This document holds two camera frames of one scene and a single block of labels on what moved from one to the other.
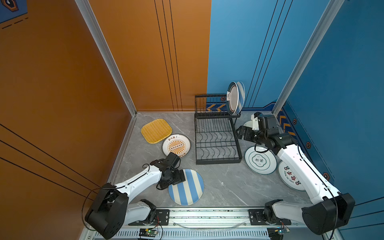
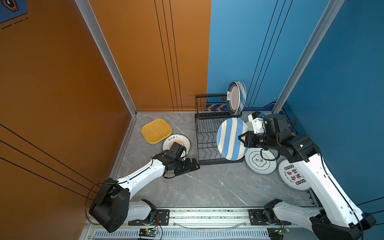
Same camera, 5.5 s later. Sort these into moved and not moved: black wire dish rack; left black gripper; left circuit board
Moved: left black gripper
Not moved: left circuit board; black wire dish rack
